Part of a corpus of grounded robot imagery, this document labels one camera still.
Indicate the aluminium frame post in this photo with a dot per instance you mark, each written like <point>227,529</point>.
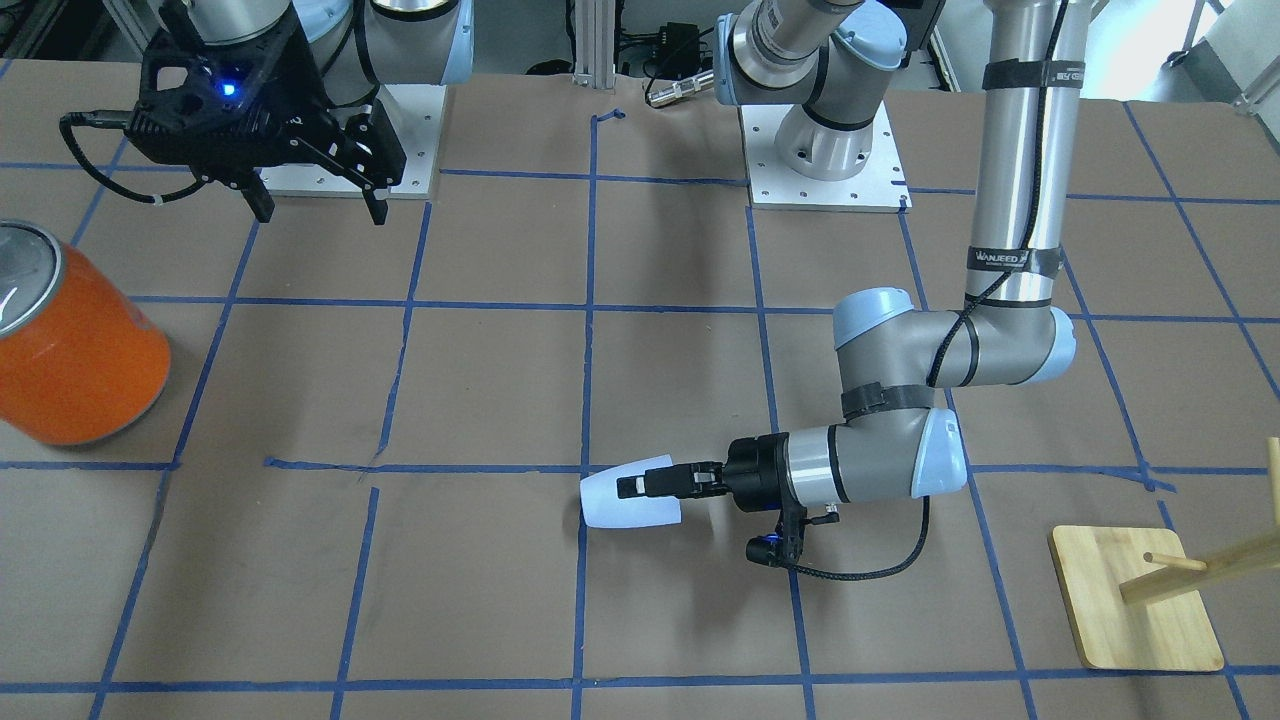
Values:
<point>594,35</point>

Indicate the large orange can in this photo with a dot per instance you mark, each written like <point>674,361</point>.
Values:
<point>79,361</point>

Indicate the wooden cup stand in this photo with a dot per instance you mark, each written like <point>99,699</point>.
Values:
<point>1132,595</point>

